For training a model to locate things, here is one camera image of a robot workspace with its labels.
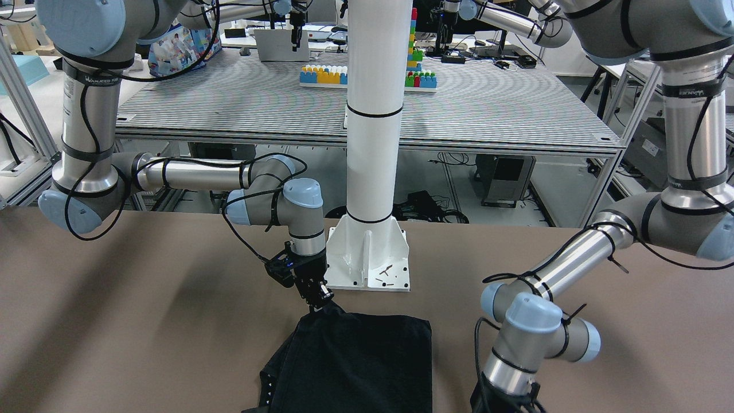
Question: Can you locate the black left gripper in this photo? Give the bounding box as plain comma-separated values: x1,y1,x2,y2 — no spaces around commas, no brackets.
470,373,545,412

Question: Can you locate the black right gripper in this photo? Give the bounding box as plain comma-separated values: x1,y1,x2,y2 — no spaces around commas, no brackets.
290,252,334,310

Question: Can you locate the black t-shirt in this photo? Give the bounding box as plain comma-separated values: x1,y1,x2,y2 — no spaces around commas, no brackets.
252,303,433,412

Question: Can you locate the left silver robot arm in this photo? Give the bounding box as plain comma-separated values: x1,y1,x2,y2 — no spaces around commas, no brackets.
470,1,732,412

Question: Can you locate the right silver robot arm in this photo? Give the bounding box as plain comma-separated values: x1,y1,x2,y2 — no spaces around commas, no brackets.
35,1,333,311

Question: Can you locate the coloured toy block row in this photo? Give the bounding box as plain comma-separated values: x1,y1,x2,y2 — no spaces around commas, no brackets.
299,65,348,88

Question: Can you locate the coloured toy block tower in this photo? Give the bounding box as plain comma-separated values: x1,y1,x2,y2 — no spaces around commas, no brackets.
404,7,438,92

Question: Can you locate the striped metal work table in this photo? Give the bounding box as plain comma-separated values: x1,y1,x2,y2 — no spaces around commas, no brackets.
117,49,624,162

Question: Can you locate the colourful toy package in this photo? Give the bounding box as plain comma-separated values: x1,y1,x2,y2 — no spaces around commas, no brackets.
149,24,213,77

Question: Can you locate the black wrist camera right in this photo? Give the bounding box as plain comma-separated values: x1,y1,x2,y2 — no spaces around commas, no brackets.
264,241,295,288

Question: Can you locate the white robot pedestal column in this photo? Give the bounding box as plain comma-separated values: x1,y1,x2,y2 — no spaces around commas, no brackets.
325,1,412,292

